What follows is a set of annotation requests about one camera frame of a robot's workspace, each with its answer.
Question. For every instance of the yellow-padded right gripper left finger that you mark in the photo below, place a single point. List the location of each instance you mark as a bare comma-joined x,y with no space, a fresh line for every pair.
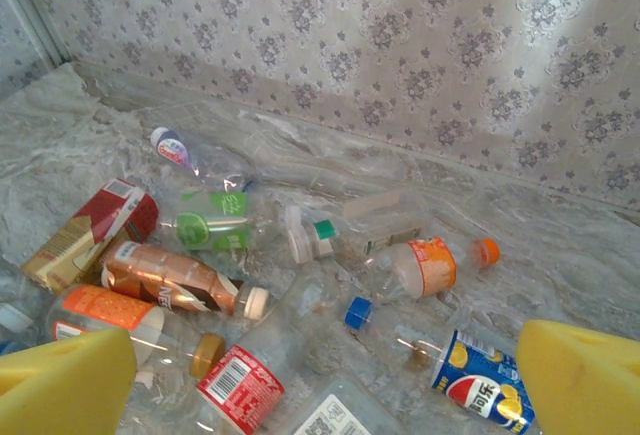
65,385

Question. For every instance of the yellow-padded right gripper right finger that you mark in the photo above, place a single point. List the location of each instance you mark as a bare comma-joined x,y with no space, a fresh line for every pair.
585,385

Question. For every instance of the water bottle blue label white cap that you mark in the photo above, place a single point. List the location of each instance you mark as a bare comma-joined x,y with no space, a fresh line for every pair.
12,317

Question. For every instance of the orange label bottle gold cap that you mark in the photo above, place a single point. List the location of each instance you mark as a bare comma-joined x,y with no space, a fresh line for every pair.
105,307

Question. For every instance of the blue cola bottle blue cap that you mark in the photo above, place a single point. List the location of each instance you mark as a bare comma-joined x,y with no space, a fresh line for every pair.
480,385

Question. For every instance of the copper coffee bottle cream cap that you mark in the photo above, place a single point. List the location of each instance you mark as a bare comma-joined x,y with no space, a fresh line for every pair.
165,275

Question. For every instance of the red and gold drink carton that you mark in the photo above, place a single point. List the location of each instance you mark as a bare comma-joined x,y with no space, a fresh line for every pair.
85,235

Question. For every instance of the large clear bottle red label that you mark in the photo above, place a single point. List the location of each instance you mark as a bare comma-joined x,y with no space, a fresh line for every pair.
240,385

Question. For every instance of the small orange label orange cap bottle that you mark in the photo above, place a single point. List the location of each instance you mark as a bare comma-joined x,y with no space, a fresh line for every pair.
437,267

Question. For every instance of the clear bottle green label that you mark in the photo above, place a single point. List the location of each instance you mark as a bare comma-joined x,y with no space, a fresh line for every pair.
192,227

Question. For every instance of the clear bottle purple white label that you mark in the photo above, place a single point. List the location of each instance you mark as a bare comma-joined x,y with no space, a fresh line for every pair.
172,152

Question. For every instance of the clear bottle white code label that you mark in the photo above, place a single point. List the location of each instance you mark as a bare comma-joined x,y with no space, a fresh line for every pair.
330,417

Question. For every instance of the clear bottle green white cap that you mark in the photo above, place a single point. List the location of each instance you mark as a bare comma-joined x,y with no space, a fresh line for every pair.
325,230

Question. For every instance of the aluminium frame post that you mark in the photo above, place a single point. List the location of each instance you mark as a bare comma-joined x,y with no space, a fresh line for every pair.
35,20

